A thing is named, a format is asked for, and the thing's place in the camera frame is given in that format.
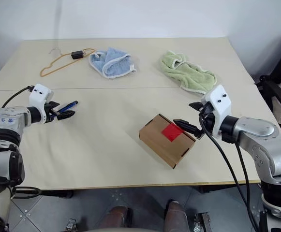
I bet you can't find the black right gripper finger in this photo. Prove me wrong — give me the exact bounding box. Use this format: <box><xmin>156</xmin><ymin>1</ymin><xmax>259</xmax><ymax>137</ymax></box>
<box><xmin>189</xmin><ymin>101</ymin><xmax>206</xmax><ymax>112</ymax></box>
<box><xmin>173</xmin><ymin>118</ymin><xmax>201</xmax><ymax>135</ymax></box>

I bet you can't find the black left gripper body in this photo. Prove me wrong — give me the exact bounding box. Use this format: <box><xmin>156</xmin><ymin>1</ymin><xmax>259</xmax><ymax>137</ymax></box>
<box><xmin>44</xmin><ymin>101</ymin><xmax>59</xmax><ymax>123</ymax></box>

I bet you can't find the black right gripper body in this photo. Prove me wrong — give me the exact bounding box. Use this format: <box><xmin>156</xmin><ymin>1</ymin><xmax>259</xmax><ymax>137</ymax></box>
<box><xmin>194</xmin><ymin>102</ymin><xmax>216</xmax><ymax>140</ymax></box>

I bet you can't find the blue pen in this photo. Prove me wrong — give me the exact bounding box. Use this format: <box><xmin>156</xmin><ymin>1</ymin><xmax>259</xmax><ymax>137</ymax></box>
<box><xmin>51</xmin><ymin>100</ymin><xmax>79</xmax><ymax>116</ymax></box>

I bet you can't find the brown cardboard box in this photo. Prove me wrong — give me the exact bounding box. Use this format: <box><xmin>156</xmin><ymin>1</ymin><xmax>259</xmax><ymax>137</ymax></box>
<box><xmin>138</xmin><ymin>113</ymin><xmax>196</xmax><ymax>170</ymax></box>

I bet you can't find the red tape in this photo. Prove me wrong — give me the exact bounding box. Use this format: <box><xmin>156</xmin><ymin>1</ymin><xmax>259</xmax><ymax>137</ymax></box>
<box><xmin>161</xmin><ymin>123</ymin><xmax>185</xmax><ymax>142</ymax></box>

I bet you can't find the green towel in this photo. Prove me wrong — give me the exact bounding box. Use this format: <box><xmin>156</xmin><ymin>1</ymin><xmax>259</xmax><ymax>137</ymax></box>
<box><xmin>160</xmin><ymin>50</ymin><xmax>217</xmax><ymax>96</ymax></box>

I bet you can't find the black power adapter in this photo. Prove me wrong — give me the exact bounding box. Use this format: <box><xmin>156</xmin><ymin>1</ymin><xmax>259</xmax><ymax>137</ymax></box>
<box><xmin>71</xmin><ymin>50</ymin><xmax>85</xmax><ymax>60</ymax></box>

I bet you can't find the blue towel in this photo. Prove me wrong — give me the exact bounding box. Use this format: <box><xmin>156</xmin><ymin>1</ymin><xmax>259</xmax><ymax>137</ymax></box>
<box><xmin>89</xmin><ymin>46</ymin><xmax>137</xmax><ymax>81</ymax></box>

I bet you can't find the black chair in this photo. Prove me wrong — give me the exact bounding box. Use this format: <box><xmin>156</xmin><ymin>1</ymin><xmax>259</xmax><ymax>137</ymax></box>
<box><xmin>254</xmin><ymin>30</ymin><xmax>281</xmax><ymax>109</ymax></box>

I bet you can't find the dark brown rounded shape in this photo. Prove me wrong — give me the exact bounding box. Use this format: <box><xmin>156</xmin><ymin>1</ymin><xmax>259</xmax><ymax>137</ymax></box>
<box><xmin>163</xmin><ymin>199</ymin><xmax>192</xmax><ymax>232</ymax></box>
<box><xmin>101</xmin><ymin>204</ymin><xmax>134</xmax><ymax>230</ymax></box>

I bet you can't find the metal caster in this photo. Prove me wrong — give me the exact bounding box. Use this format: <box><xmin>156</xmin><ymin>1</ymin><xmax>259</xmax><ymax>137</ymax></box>
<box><xmin>64</xmin><ymin>218</ymin><xmax>80</xmax><ymax>231</ymax></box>
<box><xmin>194</xmin><ymin>212</ymin><xmax>213</xmax><ymax>232</ymax></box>

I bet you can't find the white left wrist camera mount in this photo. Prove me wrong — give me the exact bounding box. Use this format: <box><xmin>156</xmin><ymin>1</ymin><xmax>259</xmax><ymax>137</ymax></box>
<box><xmin>29</xmin><ymin>83</ymin><xmax>55</xmax><ymax>124</ymax></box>

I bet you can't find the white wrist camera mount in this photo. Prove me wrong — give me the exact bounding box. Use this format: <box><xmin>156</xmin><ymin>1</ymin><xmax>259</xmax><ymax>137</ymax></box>
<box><xmin>29</xmin><ymin>83</ymin><xmax>55</xmax><ymax>124</ymax></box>
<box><xmin>200</xmin><ymin>84</ymin><xmax>233</xmax><ymax>140</ymax></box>

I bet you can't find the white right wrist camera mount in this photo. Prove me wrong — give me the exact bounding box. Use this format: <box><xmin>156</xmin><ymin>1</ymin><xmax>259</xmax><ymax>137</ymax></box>
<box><xmin>200</xmin><ymin>84</ymin><xmax>233</xmax><ymax>140</ymax></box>

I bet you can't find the orange wire clothes hanger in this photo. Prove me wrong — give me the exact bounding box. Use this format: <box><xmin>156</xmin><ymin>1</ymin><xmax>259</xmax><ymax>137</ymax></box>
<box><xmin>40</xmin><ymin>47</ymin><xmax>96</xmax><ymax>78</ymax></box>

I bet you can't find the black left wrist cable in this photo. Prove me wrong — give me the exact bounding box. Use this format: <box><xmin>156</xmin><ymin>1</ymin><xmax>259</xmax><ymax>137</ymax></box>
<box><xmin>1</xmin><ymin>85</ymin><xmax>35</xmax><ymax>108</ymax></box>

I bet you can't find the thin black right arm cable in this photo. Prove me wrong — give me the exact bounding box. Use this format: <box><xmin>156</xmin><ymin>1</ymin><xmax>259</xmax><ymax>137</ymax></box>
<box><xmin>236</xmin><ymin>142</ymin><xmax>258</xmax><ymax>232</ymax></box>

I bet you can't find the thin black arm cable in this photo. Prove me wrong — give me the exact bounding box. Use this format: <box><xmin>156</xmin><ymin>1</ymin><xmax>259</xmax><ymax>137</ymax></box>
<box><xmin>236</xmin><ymin>142</ymin><xmax>258</xmax><ymax>232</ymax></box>
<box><xmin>11</xmin><ymin>185</ymin><xmax>42</xmax><ymax>200</ymax></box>

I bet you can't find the black table frame bar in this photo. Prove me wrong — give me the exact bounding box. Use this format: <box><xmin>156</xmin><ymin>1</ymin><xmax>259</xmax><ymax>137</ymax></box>
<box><xmin>40</xmin><ymin>184</ymin><xmax>262</xmax><ymax>200</ymax></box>

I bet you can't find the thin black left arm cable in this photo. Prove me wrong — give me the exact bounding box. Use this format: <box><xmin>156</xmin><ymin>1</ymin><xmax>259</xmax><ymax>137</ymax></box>
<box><xmin>11</xmin><ymin>185</ymin><xmax>42</xmax><ymax>200</ymax></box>

